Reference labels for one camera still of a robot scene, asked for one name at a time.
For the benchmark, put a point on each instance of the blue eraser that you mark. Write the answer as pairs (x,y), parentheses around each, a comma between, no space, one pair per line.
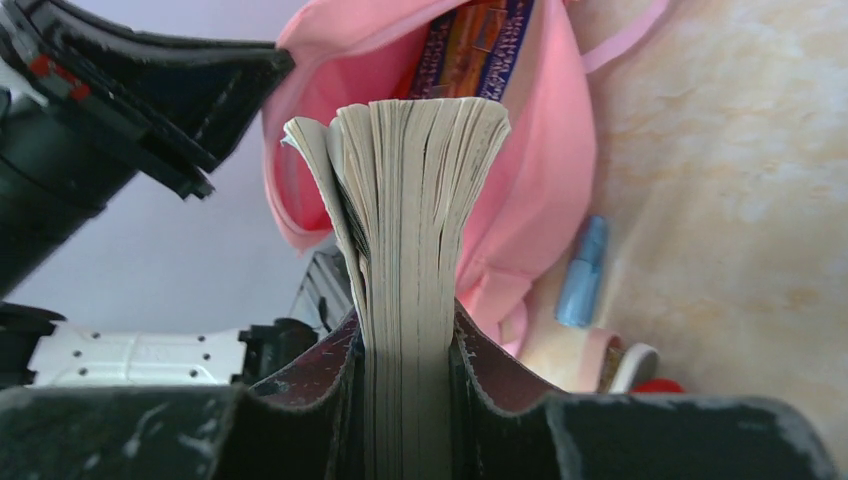
(577,300)

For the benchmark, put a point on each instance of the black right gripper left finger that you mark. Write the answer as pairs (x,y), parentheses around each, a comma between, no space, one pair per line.
(303,422)

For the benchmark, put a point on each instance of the pink student backpack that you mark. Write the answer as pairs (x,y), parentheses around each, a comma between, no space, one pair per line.
(538,189)

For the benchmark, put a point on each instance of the blue treehouse book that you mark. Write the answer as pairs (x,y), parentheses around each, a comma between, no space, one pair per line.
(469,51)

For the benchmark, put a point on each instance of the red black stamp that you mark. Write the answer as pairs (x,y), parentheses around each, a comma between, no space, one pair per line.
(658,386)

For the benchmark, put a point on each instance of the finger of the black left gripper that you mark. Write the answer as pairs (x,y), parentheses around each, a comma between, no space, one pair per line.
(172,107)

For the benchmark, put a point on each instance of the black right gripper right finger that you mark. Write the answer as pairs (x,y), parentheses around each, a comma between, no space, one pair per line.
(511,424)

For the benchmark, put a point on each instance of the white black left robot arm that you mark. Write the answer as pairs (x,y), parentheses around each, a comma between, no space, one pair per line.
(156,264)

